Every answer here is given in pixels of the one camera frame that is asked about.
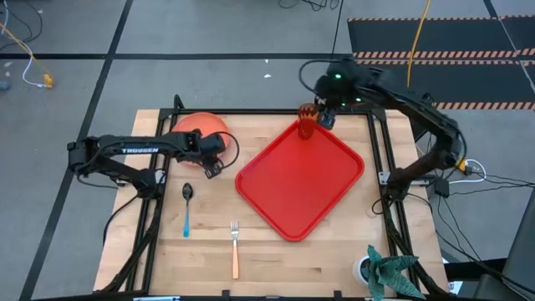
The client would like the white power cable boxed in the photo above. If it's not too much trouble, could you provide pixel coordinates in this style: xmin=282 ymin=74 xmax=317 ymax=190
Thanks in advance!
xmin=449 ymin=158 xmax=488 ymax=186

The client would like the fork with orange handle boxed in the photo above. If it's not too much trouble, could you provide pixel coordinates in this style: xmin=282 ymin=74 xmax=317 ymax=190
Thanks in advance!
xmin=230 ymin=220 xmax=241 ymax=280

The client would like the green artificial plant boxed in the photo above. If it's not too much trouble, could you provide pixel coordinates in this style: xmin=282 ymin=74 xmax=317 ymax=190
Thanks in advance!
xmin=361 ymin=244 xmax=427 ymax=301

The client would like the red plastic tray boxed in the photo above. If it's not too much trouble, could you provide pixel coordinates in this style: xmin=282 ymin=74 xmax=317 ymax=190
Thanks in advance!
xmin=234 ymin=120 xmax=365 ymax=242

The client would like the orange round plate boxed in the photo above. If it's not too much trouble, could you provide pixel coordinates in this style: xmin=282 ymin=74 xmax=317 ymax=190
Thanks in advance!
xmin=171 ymin=111 xmax=232 ymax=168

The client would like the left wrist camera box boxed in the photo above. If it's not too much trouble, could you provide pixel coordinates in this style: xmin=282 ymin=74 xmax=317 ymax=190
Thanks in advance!
xmin=199 ymin=132 xmax=227 ymax=156

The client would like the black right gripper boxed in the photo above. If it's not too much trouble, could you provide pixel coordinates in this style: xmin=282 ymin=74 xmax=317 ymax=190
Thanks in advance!
xmin=313 ymin=73 xmax=350 ymax=130

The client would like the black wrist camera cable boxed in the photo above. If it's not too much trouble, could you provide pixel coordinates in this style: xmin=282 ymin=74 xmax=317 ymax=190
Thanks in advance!
xmin=298 ymin=59 xmax=336 ymax=96
xmin=216 ymin=130 xmax=241 ymax=171

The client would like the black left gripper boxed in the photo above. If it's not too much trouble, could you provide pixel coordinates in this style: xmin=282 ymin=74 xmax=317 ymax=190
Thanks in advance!
xmin=176 ymin=130 xmax=225 ymax=180

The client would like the white plant pot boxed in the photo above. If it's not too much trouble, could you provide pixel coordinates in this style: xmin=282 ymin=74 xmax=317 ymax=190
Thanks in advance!
xmin=352 ymin=254 xmax=373 ymax=286

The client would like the black hazard-striped floor mat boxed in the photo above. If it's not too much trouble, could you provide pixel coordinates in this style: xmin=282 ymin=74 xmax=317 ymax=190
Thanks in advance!
xmin=347 ymin=15 xmax=535 ymax=111

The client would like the yellow hanging cable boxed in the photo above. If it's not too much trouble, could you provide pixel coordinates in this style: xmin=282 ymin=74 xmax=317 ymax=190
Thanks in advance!
xmin=406 ymin=0 xmax=432 ymax=89

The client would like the black aluminium table frame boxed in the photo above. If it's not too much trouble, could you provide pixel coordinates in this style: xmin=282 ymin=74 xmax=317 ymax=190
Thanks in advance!
xmin=99 ymin=94 xmax=451 ymax=301

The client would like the white floor cable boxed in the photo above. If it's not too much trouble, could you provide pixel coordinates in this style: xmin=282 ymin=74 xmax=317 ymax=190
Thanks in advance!
xmin=21 ymin=53 xmax=47 ymax=89

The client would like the spoon with blue handle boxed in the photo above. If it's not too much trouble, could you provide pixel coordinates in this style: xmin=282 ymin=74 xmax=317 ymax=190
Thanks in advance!
xmin=181 ymin=182 xmax=194 ymax=238

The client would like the black power adapter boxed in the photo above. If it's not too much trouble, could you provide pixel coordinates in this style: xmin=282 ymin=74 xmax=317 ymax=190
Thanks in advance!
xmin=434 ymin=177 xmax=451 ymax=199

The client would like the orange faceted plastic cup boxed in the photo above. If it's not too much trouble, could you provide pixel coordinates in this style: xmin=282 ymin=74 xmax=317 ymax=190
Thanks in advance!
xmin=297 ymin=103 xmax=321 ymax=141

